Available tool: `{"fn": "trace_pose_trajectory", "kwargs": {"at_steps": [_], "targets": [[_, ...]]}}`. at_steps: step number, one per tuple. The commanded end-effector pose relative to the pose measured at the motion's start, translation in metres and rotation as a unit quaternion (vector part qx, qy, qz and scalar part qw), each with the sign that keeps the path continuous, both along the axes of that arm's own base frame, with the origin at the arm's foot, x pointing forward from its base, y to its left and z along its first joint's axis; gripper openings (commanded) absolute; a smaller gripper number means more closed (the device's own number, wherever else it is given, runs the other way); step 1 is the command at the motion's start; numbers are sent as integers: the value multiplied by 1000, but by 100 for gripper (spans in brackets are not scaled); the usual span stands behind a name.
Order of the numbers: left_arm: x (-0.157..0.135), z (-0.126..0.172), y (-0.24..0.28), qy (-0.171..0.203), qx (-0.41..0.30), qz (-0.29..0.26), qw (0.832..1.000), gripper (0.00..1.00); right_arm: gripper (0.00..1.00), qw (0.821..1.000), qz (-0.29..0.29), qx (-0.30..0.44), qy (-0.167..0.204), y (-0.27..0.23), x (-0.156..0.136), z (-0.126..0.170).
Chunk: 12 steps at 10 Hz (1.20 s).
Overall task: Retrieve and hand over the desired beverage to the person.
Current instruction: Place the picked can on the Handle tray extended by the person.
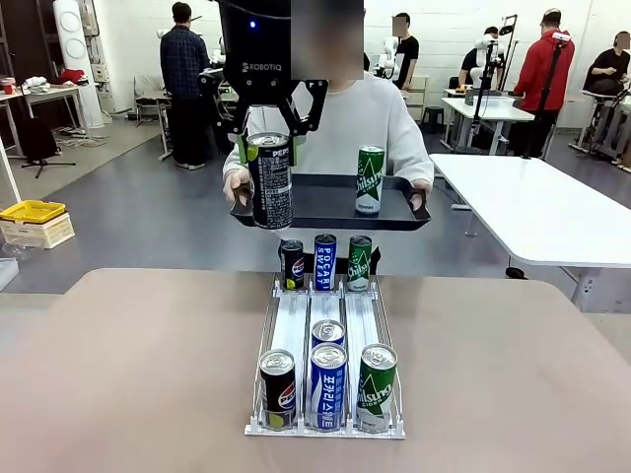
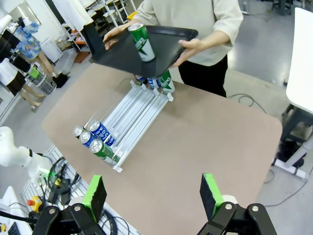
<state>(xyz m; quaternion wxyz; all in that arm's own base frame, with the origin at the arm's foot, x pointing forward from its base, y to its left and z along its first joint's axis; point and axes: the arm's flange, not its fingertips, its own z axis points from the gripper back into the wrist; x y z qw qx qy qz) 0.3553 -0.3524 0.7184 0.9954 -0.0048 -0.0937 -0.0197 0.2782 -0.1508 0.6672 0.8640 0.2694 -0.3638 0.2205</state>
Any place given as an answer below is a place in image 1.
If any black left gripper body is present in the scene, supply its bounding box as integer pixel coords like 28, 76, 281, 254
216, 0, 303, 108

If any green Chilsung cider can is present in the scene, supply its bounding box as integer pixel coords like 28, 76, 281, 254
358, 343, 398, 434
355, 145, 386, 217

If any black serving tray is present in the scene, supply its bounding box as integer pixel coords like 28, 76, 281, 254
229, 172, 432, 233

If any person's left forearm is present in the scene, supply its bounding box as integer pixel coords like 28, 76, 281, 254
393, 142, 435, 188

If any person's right forearm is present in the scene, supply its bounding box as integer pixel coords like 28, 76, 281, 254
222, 147, 252, 181

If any person in light sweatshirt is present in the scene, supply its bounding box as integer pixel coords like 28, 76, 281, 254
222, 0, 435, 191

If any person in black t-shirt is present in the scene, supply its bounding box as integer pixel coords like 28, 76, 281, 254
391, 13, 421, 91

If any person in red hoodie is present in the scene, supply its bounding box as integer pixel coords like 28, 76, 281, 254
513, 7, 577, 159

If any seated person with headphones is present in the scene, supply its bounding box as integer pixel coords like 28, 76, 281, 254
583, 31, 631, 98

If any person's right hand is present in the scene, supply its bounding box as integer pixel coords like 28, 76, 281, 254
221, 169, 253, 206

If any person's left hand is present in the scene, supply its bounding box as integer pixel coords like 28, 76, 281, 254
408, 180, 433, 211

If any man in dark plaid shirt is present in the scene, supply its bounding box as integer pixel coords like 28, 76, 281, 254
160, 1, 214, 171

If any black stool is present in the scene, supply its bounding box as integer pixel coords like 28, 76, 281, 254
421, 105, 445, 134

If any black Pepsi display can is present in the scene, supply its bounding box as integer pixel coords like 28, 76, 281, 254
280, 239, 306, 291

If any blue Pocari Sweat display can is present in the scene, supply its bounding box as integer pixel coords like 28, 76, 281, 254
314, 234, 338, 291

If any green Chilsung display can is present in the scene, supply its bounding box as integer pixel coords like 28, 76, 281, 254
347, 235, 373, 292

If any white background desk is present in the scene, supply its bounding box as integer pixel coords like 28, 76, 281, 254
441, 96, 536, 154

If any white can dispenser rack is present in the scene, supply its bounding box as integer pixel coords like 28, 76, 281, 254
244, 273, 408, 439

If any white standing air conditioner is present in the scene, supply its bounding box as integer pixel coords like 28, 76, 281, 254
52, 0, 107, 124

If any cluttered white side table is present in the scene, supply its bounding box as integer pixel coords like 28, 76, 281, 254
0, 81, 90, 149

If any black tripod stand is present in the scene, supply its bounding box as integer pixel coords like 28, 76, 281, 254
19, 88, 78, 178

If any white plastic crate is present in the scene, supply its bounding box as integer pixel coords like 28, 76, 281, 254
0, 211, 76, 250

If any yellow crate lid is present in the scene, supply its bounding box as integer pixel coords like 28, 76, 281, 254
0, 199, 68, 224

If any large white table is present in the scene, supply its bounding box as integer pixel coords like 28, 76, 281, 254
427, 153, 631, 311

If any clear plastic bowl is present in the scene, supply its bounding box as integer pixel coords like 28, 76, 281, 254
2, 240, 43, 262

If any black camera pole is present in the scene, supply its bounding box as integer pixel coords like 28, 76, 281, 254
471, 13, 519, 145

